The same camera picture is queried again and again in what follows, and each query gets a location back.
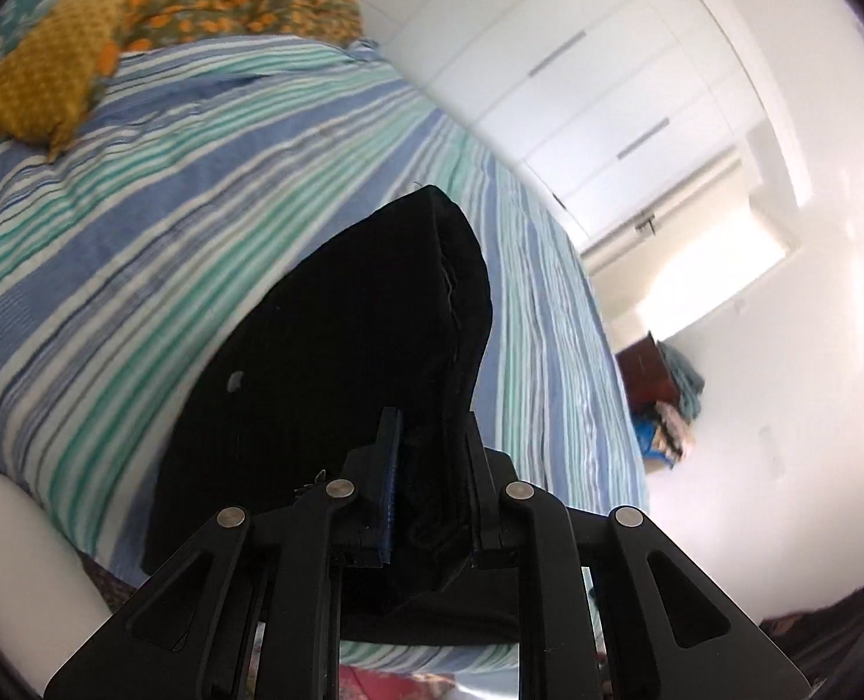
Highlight light blue towel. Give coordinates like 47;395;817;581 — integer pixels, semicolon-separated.
657;344;707;420

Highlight blue bag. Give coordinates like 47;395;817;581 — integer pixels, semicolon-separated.
634;402;697;466

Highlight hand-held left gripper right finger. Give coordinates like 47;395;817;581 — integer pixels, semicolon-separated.
463;412;812;700

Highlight black pants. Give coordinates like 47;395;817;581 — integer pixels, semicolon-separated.
140;185;524;649

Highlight brown wooden cabinet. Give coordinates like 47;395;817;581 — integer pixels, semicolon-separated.
616;331;672;415

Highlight white wardrobe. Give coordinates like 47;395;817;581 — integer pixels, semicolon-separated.
355;0;816;256

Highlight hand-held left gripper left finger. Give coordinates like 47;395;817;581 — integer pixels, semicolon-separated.
44;407;405;700

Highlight yellow patterned pillow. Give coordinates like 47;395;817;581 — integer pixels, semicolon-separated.
0;0;148;162

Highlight striped blue green bedsheet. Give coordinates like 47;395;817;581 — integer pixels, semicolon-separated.
0;40;652;673

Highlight orange floral cloth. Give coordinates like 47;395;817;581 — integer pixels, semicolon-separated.
114;0;366;55

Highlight red patterned rug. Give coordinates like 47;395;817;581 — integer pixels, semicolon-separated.
338;662;469;700

